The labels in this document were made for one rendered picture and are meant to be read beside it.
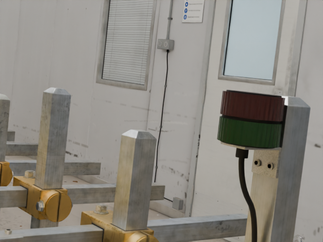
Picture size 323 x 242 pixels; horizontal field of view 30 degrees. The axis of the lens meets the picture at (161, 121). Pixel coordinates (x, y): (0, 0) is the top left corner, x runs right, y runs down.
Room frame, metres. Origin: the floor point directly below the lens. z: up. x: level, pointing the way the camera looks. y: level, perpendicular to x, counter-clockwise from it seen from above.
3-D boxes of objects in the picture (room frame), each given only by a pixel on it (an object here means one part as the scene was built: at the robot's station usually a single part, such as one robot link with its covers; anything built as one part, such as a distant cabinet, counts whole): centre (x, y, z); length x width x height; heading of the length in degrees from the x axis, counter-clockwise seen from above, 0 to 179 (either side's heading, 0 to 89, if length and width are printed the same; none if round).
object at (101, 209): (0.87, 0.07, 0.98); 0.02 x 0.02 x 0.01
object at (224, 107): (0.58, -0.09, 1.16); 0.06 x 0.06 x 0.02
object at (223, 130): (0.58, -0.09, 1.14); 0.06 x 0.06 x 0.02
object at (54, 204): (1.03, 0.19, 0.95); 0.14 x 0.06 x 0.05; 37
